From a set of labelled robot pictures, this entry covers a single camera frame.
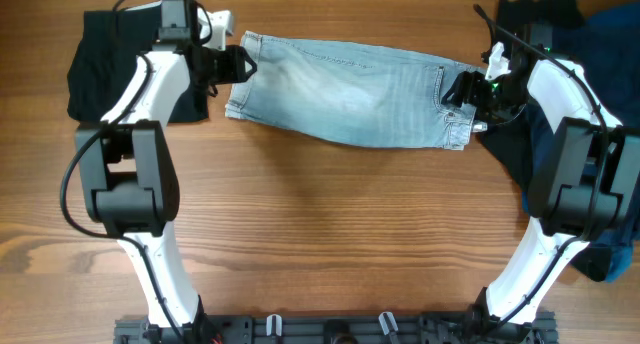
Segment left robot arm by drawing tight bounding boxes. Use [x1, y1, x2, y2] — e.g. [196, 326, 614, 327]
[60, 0, 257, 343]

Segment dark blue garment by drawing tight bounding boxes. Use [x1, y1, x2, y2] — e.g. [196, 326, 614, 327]
[500, 0, 639, 282]

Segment folded black shorts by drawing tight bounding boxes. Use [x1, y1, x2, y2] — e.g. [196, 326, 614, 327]
[66, 0, 211, 124]

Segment black garment under pile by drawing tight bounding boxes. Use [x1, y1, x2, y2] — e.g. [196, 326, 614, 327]
[479, 0, 629, 282]

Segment light blue denim shorts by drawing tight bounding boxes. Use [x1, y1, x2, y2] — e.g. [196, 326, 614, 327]
[226, 32, 487, 150]

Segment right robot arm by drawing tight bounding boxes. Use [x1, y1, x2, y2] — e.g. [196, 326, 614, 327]
[442, 34, 639, 343]

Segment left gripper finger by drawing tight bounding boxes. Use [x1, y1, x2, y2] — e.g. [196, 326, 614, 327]
[234, 66, 257, 84]
[235, 46, 257, 70]

